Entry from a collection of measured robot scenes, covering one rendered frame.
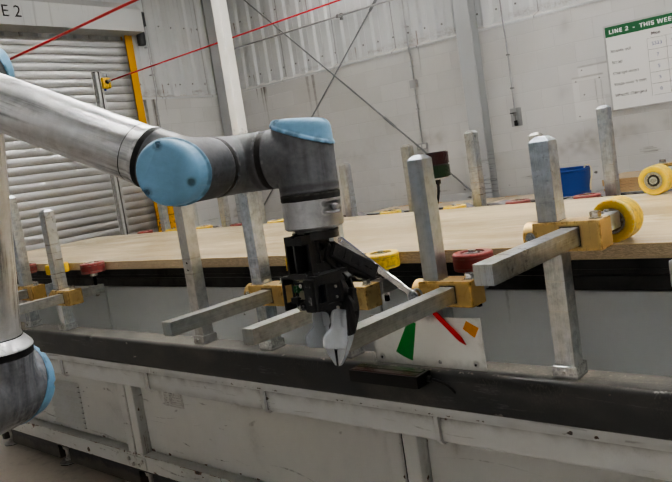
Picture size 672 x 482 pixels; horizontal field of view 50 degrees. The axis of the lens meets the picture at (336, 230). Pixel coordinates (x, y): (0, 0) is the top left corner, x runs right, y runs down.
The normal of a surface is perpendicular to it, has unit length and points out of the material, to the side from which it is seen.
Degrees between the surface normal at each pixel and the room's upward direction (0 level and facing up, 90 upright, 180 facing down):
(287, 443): 90
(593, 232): 90
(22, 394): 98
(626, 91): 90
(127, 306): 90
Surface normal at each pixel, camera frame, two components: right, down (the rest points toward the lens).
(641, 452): -0.65, 0.18
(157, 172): -0.29, 0.17
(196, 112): 0.78, -0.06
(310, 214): -0.05, 0.08
